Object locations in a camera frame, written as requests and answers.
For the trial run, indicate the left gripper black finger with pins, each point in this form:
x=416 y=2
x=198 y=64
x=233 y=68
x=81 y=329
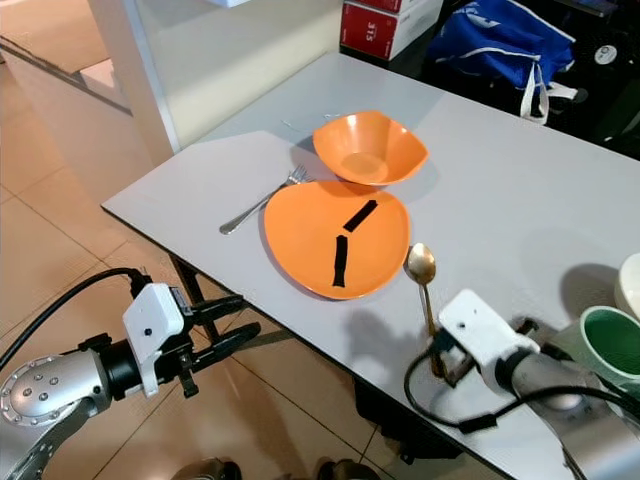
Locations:
x=220 y=305
x=232 y=340

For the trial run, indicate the golden metal spoon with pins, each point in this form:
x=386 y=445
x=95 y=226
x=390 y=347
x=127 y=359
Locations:
x=421 y=264

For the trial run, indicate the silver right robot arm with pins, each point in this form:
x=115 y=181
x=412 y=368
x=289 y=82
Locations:
x=575 y=405

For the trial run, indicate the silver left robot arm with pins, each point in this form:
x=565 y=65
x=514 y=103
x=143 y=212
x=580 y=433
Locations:
x=45 y=395

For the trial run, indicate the orange flat plate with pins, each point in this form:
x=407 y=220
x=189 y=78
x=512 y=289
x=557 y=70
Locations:
x=300 y=245

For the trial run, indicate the silver metal fork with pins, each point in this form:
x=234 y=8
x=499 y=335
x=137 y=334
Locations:
x=257 y=206

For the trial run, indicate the long black tape strip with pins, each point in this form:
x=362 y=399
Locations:
x=341 y=262

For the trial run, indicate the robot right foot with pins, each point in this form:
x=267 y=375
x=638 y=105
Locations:
x=345 y=471

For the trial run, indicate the green cup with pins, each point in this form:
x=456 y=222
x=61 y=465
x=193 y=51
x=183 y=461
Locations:
x=610 y=345

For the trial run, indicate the short black tape strip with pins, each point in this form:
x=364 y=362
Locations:
x=360 y=216

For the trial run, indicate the white cup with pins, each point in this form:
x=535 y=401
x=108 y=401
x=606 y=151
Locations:
x=630 y=285

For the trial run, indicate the orange bowl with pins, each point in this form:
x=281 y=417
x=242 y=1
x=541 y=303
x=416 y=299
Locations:
x=368 y=148

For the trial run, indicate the white shelf unit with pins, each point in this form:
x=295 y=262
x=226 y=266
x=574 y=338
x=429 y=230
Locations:
x=220 y=60

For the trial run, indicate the white low counter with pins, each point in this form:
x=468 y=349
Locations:
x=60 y=105

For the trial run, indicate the red cardboard box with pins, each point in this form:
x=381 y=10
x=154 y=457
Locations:
x=385 y=25

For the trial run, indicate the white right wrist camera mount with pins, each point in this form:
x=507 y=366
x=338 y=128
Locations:
x=485 y=328

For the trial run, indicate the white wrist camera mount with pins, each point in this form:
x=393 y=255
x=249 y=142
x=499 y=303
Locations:
x=153 y=325
x=485 y=328

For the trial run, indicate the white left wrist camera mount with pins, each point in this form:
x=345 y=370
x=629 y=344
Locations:
x=153 y=325

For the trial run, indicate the black table frame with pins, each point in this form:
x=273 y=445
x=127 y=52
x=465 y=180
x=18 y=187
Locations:
x=400 y=420

